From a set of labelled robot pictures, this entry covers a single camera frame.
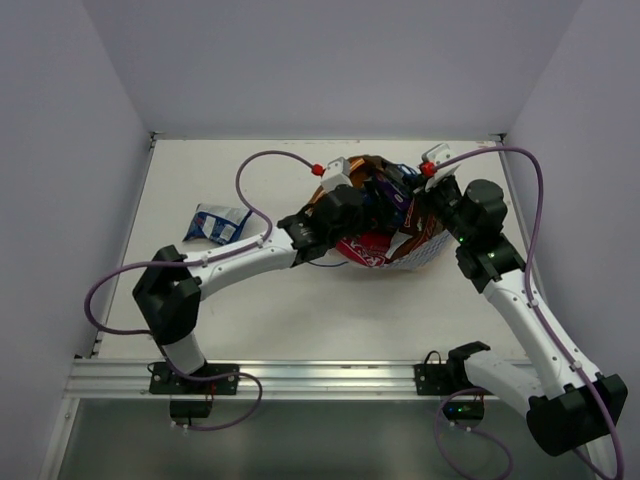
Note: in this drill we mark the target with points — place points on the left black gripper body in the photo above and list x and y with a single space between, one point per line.
361 201

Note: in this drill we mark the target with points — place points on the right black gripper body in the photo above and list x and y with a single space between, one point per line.
442 198

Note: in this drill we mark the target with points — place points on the blue paper bag handle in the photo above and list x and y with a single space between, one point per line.
408 173

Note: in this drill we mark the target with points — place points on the checkered paper bag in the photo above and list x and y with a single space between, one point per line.
428 251

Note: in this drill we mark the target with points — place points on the blue white cookie bag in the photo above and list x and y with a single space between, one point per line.
219 224

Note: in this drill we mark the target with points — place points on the brown Chips Ahoy bag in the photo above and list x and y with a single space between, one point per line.
418 228

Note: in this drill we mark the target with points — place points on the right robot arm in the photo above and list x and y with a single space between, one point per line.
568 401

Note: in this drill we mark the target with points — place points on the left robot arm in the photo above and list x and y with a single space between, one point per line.
169 292

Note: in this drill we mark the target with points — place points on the red KitKat snack bag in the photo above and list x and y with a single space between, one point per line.
372 249

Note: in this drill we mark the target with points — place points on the orange snack bag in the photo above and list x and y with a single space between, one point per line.
360 171

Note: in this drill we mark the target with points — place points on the purple snack packet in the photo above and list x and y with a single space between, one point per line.
397 195

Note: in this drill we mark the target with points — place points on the right black controller box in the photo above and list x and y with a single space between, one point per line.
465 412

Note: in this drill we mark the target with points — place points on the black controller box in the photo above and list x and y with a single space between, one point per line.
465 412
185 411

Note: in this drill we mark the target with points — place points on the left black controller box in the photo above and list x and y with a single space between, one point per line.
185 411

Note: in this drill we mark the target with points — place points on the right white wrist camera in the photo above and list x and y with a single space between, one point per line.
431 164

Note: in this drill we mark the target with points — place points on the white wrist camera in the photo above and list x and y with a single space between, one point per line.
431 164
336 173

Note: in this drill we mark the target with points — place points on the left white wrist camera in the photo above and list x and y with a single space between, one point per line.
336 173

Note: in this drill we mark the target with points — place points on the front blue bag handle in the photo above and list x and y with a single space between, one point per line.
328 265

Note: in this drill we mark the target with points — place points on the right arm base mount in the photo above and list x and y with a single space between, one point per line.
435 376

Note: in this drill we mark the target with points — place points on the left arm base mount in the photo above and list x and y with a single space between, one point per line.
211 379

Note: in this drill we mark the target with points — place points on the aluminium mounting rail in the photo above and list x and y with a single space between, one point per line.
276 380

